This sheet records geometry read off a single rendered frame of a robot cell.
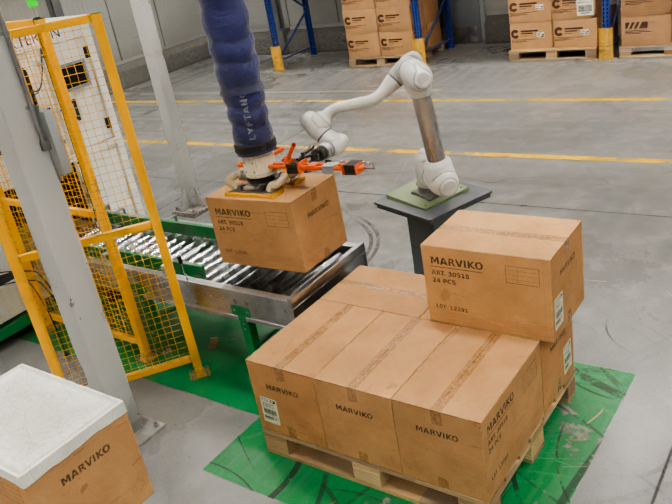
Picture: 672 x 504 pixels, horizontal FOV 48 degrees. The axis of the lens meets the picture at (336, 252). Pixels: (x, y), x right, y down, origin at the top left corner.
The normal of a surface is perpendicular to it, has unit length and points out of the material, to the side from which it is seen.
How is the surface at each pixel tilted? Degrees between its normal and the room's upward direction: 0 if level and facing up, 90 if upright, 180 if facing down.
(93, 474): 90
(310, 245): 89
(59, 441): 0
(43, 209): 90
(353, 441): 90
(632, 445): 0
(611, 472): 0
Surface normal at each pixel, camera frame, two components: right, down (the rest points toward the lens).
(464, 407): -0.17, -0.89
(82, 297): 0.81, 0.12
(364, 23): -0.51, 0.46
